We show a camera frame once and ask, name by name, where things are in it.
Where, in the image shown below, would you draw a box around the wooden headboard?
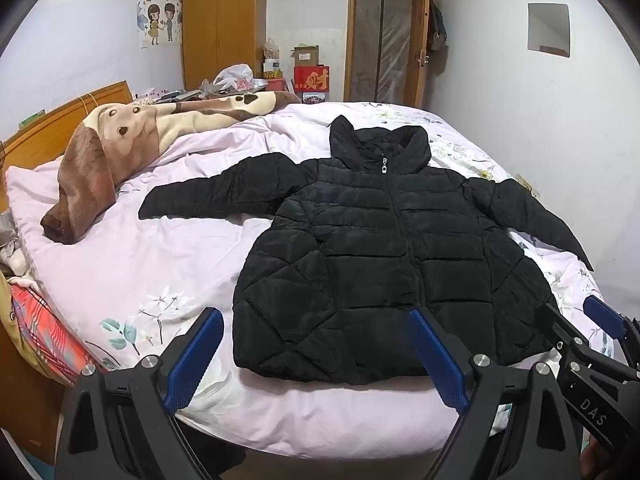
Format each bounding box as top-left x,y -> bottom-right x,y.
0,80 -> 134,211

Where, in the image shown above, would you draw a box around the white plastic bag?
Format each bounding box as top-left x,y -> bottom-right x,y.
213,63 -> 255,93

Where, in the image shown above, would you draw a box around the wooden wardrobe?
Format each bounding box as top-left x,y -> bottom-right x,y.
180,0 -> 269,92

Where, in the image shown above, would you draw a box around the red plaid cloth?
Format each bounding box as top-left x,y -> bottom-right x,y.
9,281 -> 103,387

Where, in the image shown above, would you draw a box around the wooden bedside cabinet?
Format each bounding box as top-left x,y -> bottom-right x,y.
0,327 -> 68,466

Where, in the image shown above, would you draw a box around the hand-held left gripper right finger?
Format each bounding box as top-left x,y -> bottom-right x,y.
407,307 -> 583,480

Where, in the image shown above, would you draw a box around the red gift box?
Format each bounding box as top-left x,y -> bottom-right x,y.
293,64 -> 331,94

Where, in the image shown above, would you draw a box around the cartoon couple wall poster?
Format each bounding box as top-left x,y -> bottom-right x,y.
136,0 -> 182,49

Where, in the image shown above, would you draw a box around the black puffer jacket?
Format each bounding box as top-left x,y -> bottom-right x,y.
138,114 -> 594,386

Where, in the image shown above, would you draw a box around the bags hanging on door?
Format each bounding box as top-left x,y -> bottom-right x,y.
428,0 -> 449,53

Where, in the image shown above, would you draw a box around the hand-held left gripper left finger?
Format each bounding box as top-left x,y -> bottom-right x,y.
54,306 -> 226,480

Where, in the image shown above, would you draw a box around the wooden door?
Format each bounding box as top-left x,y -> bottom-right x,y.
412,0 -> 434,109

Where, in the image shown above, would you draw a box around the clear bag of snacks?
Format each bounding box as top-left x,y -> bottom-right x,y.
262,37 -> 284,79

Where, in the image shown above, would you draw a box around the bed with pink floral duvet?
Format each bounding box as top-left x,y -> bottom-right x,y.
5,101 -> 616,461

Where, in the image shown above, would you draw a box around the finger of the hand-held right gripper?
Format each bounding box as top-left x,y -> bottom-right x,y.
582,295 -> 640,376
534,302 -> 589,362

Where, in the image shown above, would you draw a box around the brown bear print blanket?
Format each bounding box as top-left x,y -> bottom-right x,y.
40,90 -> 302,246

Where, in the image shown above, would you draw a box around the square wall niche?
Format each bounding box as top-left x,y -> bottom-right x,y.
527,2 -> 571,59

